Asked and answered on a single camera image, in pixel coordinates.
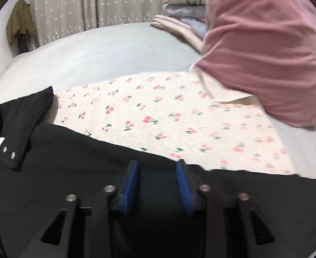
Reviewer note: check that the pink velvet pillow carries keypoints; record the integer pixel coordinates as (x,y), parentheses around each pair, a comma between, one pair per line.
(254,45)

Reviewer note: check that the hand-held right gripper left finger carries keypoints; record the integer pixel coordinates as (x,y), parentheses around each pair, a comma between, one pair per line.
(131,184)

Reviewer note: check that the grey blue folded blanket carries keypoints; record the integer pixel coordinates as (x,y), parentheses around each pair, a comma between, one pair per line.
(187,18)

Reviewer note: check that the grey star print curtain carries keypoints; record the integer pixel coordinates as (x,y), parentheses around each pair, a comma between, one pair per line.
(93,2)

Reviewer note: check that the cream cloth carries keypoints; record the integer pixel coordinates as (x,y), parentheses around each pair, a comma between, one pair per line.
(214,86)

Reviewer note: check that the beige folded blanket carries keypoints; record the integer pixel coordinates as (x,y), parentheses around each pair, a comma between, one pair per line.
(174,28)

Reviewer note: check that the olive hanging jacket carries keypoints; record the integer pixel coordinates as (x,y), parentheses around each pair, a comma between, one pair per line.
(20,21)

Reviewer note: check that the bed with grey sheet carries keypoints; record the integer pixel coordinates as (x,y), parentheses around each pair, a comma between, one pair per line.
(93,51)

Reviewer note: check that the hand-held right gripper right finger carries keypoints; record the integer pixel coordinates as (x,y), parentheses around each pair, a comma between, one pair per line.
(183,185)

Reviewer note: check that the cherry print blanket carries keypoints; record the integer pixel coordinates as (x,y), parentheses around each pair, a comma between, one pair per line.
(160,107)

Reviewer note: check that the black coat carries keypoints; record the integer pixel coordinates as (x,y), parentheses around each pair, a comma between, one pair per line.
(66,153)

